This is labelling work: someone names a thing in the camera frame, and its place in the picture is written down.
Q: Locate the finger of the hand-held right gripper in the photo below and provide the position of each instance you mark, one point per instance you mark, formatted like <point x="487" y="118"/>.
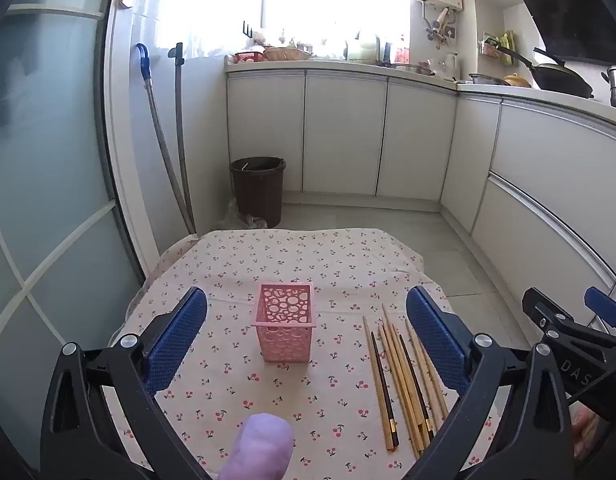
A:
<point x="605" y="305"/>
<point x="543" y="312"/>

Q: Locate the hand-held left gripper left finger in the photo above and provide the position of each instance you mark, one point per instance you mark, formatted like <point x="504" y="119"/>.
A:
<point x="177" y="340"/>

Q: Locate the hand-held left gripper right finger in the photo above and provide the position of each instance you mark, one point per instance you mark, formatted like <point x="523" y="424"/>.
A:
<point x="435" y="340"/>

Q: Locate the dark brown chopstick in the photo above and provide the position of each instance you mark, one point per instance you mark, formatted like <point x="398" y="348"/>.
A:
<point x="416" y="391"/>
<point x="385" y="395"/>

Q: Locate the bunch of bamboo chopsticks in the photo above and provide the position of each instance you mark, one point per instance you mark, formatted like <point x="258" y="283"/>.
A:
<point x="404" y="400"/>

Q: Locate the pink perforated utensil basket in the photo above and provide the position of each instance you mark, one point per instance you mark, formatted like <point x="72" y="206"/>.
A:
<point x="283" y="345"/>

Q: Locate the person's right hand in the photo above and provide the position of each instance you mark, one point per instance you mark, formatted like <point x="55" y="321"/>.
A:
<point x="585" y="430"/>

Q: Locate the person's left hand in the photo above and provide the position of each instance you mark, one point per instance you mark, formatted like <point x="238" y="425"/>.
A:
<point x="265" y="447"/>

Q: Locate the clear plastic bag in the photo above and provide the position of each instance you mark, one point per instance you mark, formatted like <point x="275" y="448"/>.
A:
<point x="232" y="220"/>

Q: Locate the cherry print tablecloth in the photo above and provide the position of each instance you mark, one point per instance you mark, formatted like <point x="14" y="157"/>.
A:
<point x="313" y="400"/>

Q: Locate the brown trash bin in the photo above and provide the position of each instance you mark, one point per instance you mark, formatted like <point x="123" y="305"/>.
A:
<point x="258" y="195"/>

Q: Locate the frosted glass sliding door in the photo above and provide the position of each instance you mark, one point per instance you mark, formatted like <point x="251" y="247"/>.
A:
<point x="47" y="160"/>

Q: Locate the white kitchen base cabinets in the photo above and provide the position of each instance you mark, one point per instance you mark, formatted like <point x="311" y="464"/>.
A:
<point x="348" y="135"/>

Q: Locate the black wok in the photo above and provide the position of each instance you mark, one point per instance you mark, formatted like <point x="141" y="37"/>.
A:
<point x="558" y="77"/>

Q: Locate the steel bowl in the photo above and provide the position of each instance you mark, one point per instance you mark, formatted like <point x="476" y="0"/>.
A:
<point x="487" y="79"/>

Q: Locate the white kettle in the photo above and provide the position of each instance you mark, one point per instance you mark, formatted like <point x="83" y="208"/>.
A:
<point x="450" y="66"/>

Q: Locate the red plastic tray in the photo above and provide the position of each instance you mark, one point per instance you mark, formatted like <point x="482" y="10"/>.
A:
<point x="249" y="57"/>

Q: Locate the white kitchen countertop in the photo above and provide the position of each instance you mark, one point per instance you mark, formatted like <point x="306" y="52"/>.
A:
<point x="338" y="65"/>

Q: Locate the pale green lidded pot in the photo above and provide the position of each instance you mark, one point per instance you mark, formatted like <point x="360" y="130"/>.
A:
<point x="363" y="49"/>

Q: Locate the water heater pipes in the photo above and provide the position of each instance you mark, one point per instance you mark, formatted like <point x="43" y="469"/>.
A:
<point x="440" y="30"/>

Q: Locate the black range hood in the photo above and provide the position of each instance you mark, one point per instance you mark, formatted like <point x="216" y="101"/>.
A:
<point x="573" y="5"/>

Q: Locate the wicker basket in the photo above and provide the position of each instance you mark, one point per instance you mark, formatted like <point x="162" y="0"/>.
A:
<point x="287" y="54"/>

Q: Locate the bright kitchen window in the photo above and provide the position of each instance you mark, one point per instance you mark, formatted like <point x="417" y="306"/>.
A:
<point x="333" y="0"/>

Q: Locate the wall rack with packets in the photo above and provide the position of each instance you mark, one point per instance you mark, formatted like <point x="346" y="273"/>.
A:
<point x="498" y="47"/>

